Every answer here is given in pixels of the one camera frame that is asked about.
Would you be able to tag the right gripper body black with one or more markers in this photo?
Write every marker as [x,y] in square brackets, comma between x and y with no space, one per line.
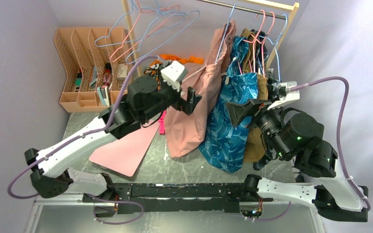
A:
[263,111]

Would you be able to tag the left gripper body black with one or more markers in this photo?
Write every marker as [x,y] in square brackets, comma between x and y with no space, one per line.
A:
[182,105]

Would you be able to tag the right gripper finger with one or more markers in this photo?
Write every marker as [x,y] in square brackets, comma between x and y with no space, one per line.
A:
[251,106]
[237,117]

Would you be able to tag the pink shorts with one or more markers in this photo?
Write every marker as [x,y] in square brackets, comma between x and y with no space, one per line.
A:
[185,133]

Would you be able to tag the light blue wire hanger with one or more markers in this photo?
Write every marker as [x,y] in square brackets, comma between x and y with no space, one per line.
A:
[227,29]

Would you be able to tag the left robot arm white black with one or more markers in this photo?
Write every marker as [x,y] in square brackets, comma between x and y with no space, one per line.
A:
[52,174]

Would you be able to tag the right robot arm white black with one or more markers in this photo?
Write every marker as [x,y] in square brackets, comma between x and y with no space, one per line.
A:
[327,191]

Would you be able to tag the dark grey patterned shorts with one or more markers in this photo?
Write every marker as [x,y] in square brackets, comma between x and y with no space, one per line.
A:
[271,91]

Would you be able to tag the brown shorts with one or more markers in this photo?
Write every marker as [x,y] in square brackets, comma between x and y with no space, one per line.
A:
[254,149]

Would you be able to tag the orange camouflage shorts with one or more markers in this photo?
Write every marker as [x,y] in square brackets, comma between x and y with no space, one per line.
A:
[154,65]

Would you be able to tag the pink hanger with blue shorts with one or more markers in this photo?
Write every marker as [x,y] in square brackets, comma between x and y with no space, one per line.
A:
[250,37]

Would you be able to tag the pink hanger on left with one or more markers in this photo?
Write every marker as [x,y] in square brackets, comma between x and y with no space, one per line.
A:
[143,22]

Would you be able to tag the small box in organizer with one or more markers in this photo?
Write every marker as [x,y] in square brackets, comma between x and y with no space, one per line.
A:
[122,71]

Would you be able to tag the pink flat board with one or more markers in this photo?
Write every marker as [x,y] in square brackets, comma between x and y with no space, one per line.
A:
[125,155]

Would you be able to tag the peach plastic file organizer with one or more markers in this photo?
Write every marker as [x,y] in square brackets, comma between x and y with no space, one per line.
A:
[91,81]

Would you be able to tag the wooden clothes rack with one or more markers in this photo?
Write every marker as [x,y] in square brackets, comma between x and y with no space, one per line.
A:
[291,9]

